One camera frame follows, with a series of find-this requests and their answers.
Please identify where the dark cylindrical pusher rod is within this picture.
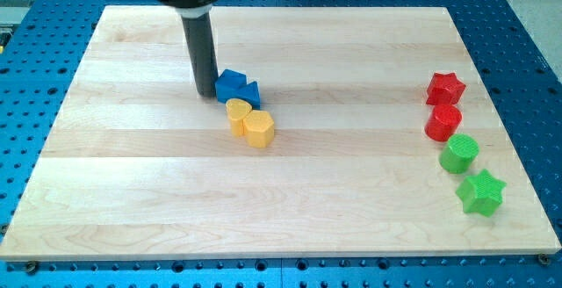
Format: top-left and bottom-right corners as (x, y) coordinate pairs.
(182, 13), (219, 97)

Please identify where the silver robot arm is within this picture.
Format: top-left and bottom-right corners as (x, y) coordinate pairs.
(157, 0), (219, 97)

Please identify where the blue cube block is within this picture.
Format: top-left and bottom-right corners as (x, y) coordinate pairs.
(215, 69), (247, 104)

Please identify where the blue triangle block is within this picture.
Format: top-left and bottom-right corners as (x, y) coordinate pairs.
(235, 81), (261, 110)

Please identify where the yellow heart block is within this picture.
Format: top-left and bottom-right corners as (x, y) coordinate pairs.
(226, 98), (253, 137)

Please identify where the red star block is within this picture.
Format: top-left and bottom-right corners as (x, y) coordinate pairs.
(426, 72), (466, 105)

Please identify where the red cylinder block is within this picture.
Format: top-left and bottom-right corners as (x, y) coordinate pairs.
(424, 104), (462, 142)

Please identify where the green cylinder block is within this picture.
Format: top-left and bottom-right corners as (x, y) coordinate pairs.
(438, 133), (479, 174)

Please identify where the green star block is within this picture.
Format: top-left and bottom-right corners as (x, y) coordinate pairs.
(456, 169), (507, 218)

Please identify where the light wooden board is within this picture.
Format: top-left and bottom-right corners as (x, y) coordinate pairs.
(0, 4), (562, 263)

